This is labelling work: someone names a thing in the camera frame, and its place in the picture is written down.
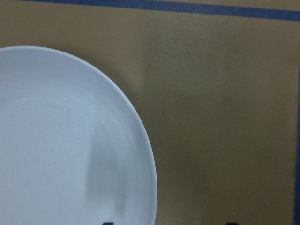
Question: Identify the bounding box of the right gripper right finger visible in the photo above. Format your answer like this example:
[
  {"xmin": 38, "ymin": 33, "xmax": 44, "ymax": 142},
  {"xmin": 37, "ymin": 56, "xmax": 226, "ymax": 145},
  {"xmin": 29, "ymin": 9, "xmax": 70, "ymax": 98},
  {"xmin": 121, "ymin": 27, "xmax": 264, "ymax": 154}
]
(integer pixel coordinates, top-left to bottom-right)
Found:
[{"xmin": 226, "ymin": 222, "xmax": 239, "ymax": 225}]

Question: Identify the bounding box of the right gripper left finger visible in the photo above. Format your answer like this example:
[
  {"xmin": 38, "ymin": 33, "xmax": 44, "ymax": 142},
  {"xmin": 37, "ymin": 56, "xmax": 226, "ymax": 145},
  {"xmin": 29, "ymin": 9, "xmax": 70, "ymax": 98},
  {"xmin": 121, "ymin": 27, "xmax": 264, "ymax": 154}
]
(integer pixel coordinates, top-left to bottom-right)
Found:
[{"xmin": 102, "ymin": 222, "xmax": 114, "ymax": 225}]

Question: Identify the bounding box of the light blue plate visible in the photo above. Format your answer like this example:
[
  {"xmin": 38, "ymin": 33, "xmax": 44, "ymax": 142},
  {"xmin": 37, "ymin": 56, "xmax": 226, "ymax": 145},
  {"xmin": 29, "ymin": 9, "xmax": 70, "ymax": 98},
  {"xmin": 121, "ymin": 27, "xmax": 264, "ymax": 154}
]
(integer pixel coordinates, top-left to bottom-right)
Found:
[{"xmin": 0, "ymin": 46, "xmax": 158, "ymax": 225}]

